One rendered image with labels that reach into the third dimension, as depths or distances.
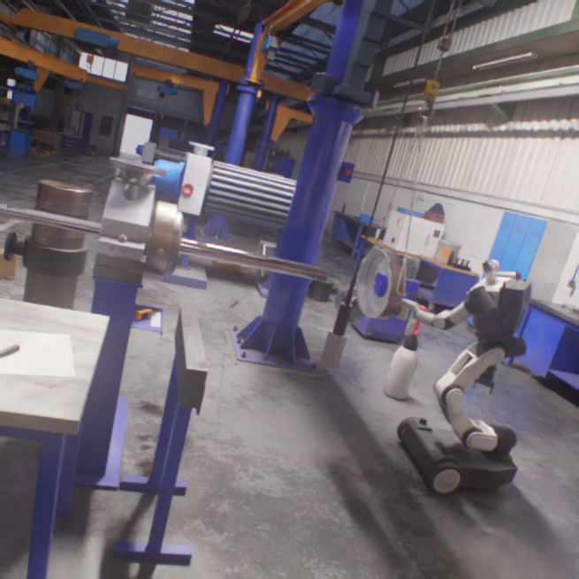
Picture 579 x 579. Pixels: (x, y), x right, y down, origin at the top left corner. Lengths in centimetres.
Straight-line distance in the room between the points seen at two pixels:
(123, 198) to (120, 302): 45
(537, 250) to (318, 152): 376
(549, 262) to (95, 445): 597
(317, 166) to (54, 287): 216
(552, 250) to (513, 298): 415
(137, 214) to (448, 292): 660
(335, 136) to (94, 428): 275
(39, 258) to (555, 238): 586
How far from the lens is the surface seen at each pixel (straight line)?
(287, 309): 417
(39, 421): 131
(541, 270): 708
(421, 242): 915
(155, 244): 225
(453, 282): 827
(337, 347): 185
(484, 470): 334
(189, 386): 168
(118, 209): 222
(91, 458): 250
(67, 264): 377
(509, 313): 302
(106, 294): 215
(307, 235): 405
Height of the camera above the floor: 155
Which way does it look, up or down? 14 degrees down
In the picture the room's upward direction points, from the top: 14 degrees clockwise
